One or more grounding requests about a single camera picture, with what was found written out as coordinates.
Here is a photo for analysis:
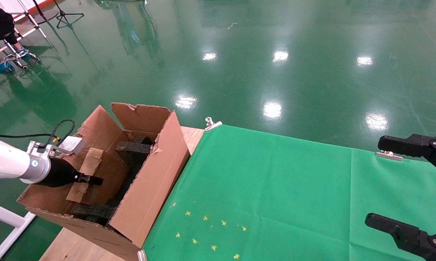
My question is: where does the small brown cardboard box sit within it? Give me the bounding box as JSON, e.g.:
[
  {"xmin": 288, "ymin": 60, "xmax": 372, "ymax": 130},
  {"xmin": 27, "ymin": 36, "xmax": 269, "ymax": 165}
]
[{"xmin": 66, "ymin": 148, "xmax": 131, "ymax": 206}]

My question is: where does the white tube frame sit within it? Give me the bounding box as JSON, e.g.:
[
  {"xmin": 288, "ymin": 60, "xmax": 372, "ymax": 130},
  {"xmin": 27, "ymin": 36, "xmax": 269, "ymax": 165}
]
[{"xmin": 0, "ymin": 0, "xmax": 48, "ymax": 55}]

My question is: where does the black tripod stand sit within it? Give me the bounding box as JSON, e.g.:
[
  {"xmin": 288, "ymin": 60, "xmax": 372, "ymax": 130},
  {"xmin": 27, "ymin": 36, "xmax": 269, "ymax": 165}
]
[{"xmin": 53, "ymin": 0, "xmax": 85, "ymax": 29}]

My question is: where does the black round base stand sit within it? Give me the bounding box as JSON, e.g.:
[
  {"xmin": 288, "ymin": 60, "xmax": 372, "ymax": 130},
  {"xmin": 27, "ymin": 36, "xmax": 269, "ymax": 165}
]
[{"xmin": 31, "ymin": 0, "xmax": 59, "ymax": 24}]

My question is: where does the white frame bar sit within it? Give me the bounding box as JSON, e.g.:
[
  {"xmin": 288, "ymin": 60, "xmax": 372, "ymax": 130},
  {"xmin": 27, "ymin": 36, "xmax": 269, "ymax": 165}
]
[{"xmin": 0, "ymin": 199, "xmax": 37, "ymax": 261}]

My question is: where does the chrome stool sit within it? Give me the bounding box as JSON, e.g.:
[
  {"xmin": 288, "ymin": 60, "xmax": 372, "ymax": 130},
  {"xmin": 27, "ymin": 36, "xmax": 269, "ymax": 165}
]
[{"xmin": 3, "ymin": 36, "xmax": 41, "ymax": 70}]

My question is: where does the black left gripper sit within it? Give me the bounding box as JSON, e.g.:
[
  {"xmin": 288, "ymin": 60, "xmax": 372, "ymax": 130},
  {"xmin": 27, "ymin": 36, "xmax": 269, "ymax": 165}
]
[{"xmin": 37, "ymin": 158, "xmax": 104, "ymax": 188}]

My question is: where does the green table cloth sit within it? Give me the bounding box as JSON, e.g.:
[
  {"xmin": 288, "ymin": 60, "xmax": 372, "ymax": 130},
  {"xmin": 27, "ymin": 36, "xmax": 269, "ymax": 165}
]
[{"xmin": 142, "ymin": 124, "xmax": 436, "ymax": 261}]

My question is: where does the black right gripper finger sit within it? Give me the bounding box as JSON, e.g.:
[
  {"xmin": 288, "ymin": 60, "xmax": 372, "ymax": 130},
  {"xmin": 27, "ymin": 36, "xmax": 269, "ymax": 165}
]
[
  {"xmin": 365, "ymin": 213, "xmax": 436, "ymax": 261},
  {"xmin": 377, "ymin": 133, "xmax": 436, "ymax": 179}
]

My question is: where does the large open cardboard carton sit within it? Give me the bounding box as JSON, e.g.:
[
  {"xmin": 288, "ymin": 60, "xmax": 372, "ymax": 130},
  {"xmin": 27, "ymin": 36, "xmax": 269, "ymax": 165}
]
[{"xmin": 17, "ymin": 103, "xmax": 190, "ymax": 261}]

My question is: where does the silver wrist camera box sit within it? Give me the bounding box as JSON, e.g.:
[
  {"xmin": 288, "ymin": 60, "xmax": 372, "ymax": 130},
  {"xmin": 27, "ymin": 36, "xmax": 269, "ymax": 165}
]
[{"xmin": 26, "ymin": 136, "xmax": 85, "ymax": 157}]

